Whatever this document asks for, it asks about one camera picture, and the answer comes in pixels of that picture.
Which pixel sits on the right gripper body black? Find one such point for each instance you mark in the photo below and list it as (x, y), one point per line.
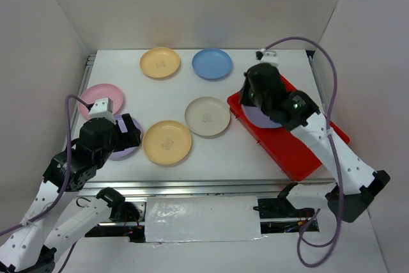
(247, 96)

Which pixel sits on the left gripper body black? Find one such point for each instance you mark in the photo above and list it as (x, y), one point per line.
(121, 140)

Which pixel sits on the purple plastic plate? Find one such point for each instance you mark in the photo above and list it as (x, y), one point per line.
(258, 119)
(125, 153)

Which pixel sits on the cream plastic plate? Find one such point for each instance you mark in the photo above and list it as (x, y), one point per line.
(207, 116)

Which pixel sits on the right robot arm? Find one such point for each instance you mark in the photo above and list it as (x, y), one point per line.
(356, 183)

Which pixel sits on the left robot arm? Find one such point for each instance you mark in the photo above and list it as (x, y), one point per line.
(38, 242)

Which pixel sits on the red plastic bin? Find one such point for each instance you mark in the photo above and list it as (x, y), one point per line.
(293, 157)

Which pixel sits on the pink plastic plate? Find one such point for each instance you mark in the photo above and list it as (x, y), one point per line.
(100, 91)

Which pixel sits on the blue plastic plate rear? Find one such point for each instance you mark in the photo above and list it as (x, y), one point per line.
(212, 64)

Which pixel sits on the yellow plastic plate front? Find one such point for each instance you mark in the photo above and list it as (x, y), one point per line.
(167, 142)

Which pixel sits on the yellow plastic plate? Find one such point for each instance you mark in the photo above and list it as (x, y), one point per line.
(159, 62)
(167, 142)

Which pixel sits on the yellow plastic plate rear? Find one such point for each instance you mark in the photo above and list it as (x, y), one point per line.
(159, 62)

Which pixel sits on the white foam board cover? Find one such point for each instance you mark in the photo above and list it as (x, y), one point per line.
(202, 219)

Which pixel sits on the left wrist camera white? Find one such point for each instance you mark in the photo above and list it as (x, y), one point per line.
(102, 108)

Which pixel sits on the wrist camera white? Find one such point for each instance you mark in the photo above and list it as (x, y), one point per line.
(102, 108)
(267, 56)

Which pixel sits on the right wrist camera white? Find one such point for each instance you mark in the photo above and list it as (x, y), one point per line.
(267, 56)

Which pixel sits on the aluminium table frame rail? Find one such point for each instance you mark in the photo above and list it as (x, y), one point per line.
(190, 188)

